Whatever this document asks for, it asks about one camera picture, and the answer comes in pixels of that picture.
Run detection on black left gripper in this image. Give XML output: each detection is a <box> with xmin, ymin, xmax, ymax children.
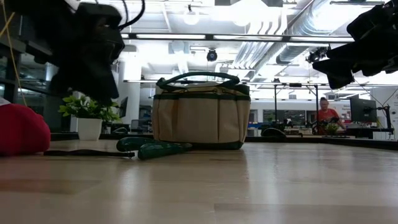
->
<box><xmin>49</xmin><ymin>2</ymin><xmax>125</xmax><ymax>105</ymax></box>

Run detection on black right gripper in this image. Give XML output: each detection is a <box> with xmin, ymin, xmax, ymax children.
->
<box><xmin>312</xmin><ymin>39</ymin><xmax>398</xmax><ymax>90</ymax></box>

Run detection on beige green gardening bag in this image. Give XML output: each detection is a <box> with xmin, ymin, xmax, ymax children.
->
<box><xmin>151</xmin><ymin>71</ymin><xmax>251</xmax><ymax>151</ymax></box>

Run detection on red black gardening glove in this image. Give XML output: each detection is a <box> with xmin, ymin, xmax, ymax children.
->
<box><xmin>0</xmin><ymin>98</ymin><xmax>52</xmax><ymax>156</ymax></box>

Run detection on black ceiling device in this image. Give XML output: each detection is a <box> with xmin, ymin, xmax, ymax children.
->
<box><xmin>306</xmin><ymin>46</ymin><xmax>331</xmax><ymax>64</ymax></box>

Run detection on dark background monitor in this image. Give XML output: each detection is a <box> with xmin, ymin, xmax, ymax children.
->
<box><xmin>119</xmin><ymin>96</ymin><xmax>129</xmax><ymax>119</ymax></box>

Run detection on green plant white pot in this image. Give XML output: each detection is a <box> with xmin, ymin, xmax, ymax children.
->
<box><xmin>58</xmin><ymin>95</ymin><xmax>121</xmax><ymax>141</ymax></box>

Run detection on black computer monitor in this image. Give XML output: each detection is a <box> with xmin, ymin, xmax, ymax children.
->
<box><xmin>349</xmin><ymin>98</ymin><xmax>378</xmax><ymax>123</ymax></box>

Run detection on person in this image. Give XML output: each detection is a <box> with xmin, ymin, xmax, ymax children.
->
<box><xmin>315</xmin><ymin>96</ymin><xmax>346</xmax><ymax>131</ymax></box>

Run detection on small green background plant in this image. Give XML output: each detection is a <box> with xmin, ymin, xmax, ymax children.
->
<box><xmin>324</xmin><ymin>122</ymin><xmax>340</xmax><ymax>136</ymax></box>

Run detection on black monitor stand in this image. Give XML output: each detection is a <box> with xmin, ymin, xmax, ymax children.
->
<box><xmin>365</xmin><ymin>105</ymin><xmax>393</xmax><ymax>135</ymax></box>

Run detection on long ceiling light bar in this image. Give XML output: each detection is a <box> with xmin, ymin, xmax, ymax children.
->
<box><xmin>119</xmin><ymin>32</ymin><xmax>355</xmax><ymax>43</ymax></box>

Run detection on silver ventilation duct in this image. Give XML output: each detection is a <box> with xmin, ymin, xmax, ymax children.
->
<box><xmin>275</xmin><ymin>0</ymin><xmax>352</xmax><ymax>65</ymax></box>

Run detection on thin yellow hanging cable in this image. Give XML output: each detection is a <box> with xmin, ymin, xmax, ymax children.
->
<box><xmin>1</xmin><ymin>0</ymin><xmax>28</xmax><ymax>107</ymax></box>

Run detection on black background frame stand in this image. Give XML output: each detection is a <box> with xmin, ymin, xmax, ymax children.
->
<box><xmin>273</xmin><ymin>82</ymin><xmax>320</xmax><ymax>133</ymax></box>

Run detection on black aluminium table frame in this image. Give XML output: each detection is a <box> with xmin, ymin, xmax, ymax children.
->
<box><xmin>51</xmin><ymin>133</ymin><xmax>398</xmax><ymax>151</ymax></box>

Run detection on black left wrist camera cable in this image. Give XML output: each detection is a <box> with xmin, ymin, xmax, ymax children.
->
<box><xmin>118</xmin><ymin>0</ymin><xmax>146</xmax><ymax>31</ymax></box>

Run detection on green handled pruning shears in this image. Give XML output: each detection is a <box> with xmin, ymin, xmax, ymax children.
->
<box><xmin>116</xmin><ymin>136</ymin><xmax>193</xmax><ymax>161</ymax></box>

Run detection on white ring ceiling lamp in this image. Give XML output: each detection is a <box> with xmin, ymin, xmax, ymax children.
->
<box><xmin>182</xmin><ymin>4</ymin><xmax>200</xmax><ymax>26</ymax></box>

